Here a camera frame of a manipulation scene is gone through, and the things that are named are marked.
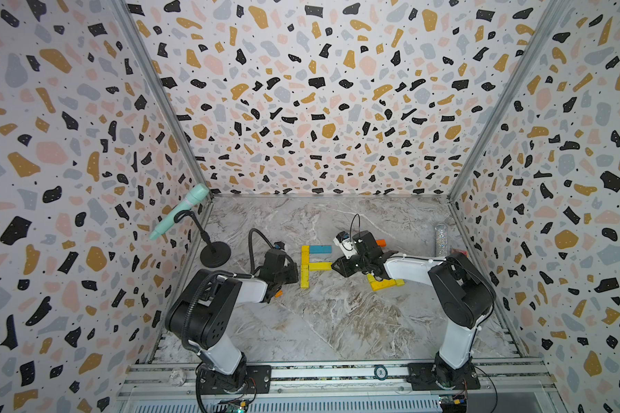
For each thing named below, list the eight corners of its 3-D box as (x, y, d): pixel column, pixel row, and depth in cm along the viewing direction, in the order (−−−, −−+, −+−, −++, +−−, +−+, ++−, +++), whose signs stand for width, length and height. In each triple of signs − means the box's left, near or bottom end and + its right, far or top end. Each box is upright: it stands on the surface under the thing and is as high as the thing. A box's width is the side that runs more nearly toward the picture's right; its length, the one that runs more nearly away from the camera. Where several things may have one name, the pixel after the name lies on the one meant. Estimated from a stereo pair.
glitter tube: (434, 256, 105) (438, 249, 101) (434, 230, 113) (438, 223, 110) (444, 258, 104) (449, 251, 100) (444, 232, 113) (448, 225, 109)
